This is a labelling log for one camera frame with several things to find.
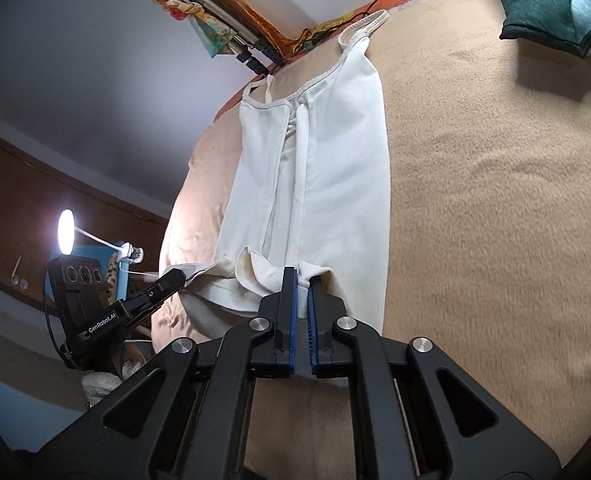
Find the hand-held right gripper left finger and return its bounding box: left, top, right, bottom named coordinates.
left=13, top=266, right=297, bottom=480

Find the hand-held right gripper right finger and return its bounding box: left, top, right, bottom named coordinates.
left=309, top=275, right=562, bottom=480

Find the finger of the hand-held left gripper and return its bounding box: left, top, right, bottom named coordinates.
left=122, top=268, right=188, bottom=328

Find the white tank top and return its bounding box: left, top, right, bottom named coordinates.
left=183, top=9, right=392, bottom=333

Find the blue chair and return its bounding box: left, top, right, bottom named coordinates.
left=108, top=240, right=132, bottom=307

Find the leopard print cloth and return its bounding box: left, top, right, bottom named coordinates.
left=106, top=252, right=123, bottom=301

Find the white round desk lamp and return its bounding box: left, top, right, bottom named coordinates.
left=56, top=209, right=146, bottom=264

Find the brown wooden cabinet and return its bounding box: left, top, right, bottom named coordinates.
left=0, top=122, right=169, bottom=322

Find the beige blanket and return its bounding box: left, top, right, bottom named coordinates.
left=158, top=0, right=591, bottom=480

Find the metal tripod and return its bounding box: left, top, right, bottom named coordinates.
left=158, top=0, right=287, bottom=74

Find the orange patterned scarf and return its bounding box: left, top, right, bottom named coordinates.
left=146, top=0, right=362, bottom=62

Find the dark green cloth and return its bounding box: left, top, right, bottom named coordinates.
left=479, top=0, right=591, bottom=58

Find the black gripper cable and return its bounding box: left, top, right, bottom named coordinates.
left=42, top=270, right=72, bottom=367

